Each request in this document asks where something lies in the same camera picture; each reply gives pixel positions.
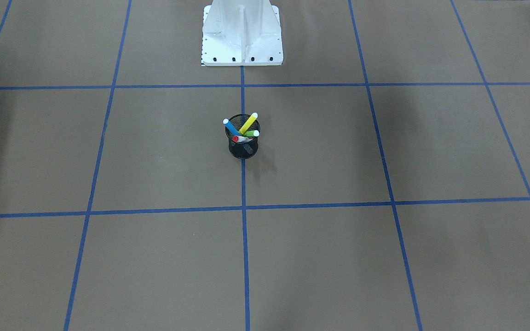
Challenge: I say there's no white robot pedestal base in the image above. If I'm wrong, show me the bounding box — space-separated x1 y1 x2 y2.
201 0 284 67

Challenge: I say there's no blue pen white cap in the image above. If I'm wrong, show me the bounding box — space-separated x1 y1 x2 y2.
222 119 242 136

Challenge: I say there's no green pen white cap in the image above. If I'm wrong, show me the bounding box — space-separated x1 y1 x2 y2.
243 130 259 137

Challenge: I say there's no yellow pen white cap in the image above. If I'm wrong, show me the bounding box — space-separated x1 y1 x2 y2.
238 112 258 136

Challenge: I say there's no black mesh pen holder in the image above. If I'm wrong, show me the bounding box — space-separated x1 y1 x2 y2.
225 114 260 160

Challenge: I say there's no red pen white body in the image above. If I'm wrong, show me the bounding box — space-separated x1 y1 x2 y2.
232 135 253 143

